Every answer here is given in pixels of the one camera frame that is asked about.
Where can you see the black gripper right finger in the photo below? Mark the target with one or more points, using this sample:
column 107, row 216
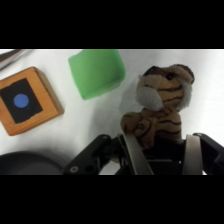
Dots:
column 196, row 156

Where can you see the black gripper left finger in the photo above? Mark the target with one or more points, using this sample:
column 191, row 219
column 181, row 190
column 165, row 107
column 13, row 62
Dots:
column 135, row 156

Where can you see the striped tiger plush toy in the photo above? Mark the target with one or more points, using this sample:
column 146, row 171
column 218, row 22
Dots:
column 160, row 103

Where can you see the green soft block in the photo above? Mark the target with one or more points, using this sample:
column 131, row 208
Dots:
column 96, row 71

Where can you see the wooden block with blue dot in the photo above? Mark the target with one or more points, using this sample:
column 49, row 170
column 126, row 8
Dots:
column 25, row 100

